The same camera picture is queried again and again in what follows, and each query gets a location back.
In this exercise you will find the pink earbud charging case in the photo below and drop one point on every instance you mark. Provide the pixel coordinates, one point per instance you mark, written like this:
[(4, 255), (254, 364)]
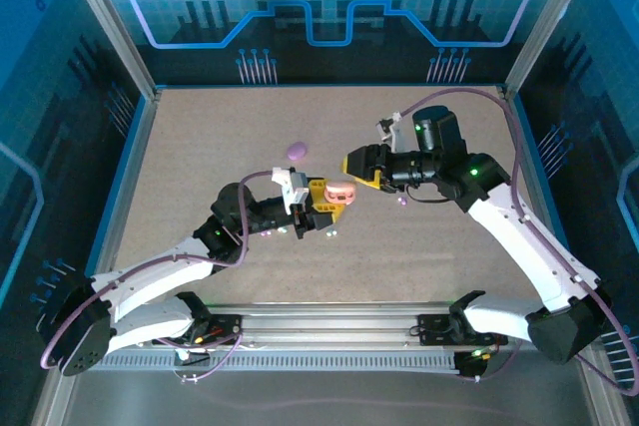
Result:
[(339, 192)]

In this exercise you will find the purple earbud charging case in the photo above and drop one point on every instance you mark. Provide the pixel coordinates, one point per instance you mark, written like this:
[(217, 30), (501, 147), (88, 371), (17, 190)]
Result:
[(297, 149)]

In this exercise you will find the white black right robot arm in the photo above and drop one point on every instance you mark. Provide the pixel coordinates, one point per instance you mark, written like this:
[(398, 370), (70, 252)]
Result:
[(524, 256)]

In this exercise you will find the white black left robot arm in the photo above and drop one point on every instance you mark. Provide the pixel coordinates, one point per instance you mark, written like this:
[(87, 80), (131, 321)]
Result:
[(150, 276)]

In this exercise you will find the black power connector box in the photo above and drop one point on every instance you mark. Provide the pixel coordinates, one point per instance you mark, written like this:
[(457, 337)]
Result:
[(471, 363)]

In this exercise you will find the aluminium side rail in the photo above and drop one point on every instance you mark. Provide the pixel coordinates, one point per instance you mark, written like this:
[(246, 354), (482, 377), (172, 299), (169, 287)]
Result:
[(127, 181)]

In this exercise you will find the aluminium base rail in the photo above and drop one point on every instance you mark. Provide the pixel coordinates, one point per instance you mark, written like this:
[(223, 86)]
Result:
[(324, 326)]

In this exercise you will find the aluminium frame post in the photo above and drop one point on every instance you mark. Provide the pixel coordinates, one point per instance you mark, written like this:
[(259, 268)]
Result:
[(118, 34), (549, 22)]

